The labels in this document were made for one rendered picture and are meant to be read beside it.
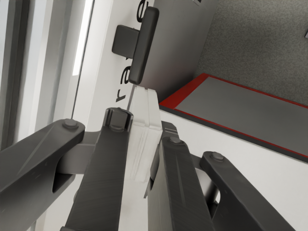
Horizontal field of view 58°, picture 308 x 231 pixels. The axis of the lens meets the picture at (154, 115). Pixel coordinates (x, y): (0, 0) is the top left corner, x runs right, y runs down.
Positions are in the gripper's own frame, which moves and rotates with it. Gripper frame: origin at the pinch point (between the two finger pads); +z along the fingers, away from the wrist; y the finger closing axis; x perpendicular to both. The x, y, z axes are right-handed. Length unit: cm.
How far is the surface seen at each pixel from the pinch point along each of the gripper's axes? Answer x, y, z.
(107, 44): 2.6, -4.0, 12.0
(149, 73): -3.1, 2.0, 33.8
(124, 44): 2.9, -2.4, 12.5
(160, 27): 4.9, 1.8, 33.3
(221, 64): -4, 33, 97
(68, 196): -17.0, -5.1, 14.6
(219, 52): 0, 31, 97
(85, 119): -5.1, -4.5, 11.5
